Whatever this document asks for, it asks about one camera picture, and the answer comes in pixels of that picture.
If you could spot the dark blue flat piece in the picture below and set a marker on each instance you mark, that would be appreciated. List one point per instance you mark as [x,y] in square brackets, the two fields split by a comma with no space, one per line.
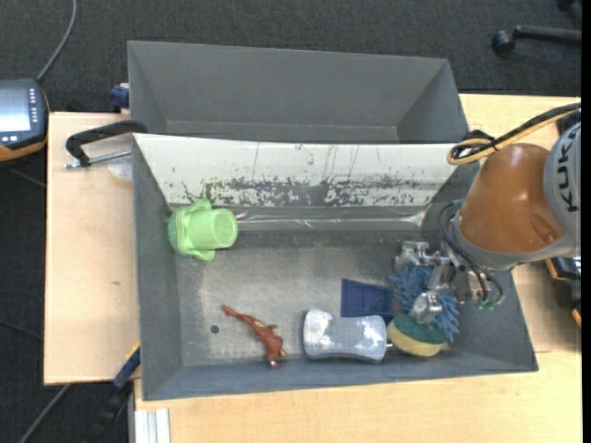
[365,298]

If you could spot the grey metal bin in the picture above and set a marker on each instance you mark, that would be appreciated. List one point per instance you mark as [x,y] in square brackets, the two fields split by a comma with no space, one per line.
[286,270]

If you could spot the red-brown toy animal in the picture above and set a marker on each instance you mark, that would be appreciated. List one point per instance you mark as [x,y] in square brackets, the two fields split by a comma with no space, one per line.
[263,332]

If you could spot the light green plastic cup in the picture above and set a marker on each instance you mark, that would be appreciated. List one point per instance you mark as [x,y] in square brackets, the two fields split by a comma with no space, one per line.
[205,231]

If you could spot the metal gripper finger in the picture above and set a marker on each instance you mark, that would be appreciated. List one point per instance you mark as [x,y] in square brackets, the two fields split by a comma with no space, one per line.
[418,253]
[428,306]

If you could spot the blue shaggy cloth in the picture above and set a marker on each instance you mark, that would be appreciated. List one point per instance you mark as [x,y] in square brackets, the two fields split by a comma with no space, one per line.
[408,284]

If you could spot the pale wood board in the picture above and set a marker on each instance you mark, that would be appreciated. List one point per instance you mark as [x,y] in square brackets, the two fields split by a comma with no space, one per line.
[88,256]

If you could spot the yellow and green sponge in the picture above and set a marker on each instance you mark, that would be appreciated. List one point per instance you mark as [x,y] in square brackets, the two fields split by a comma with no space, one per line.
[415,339]

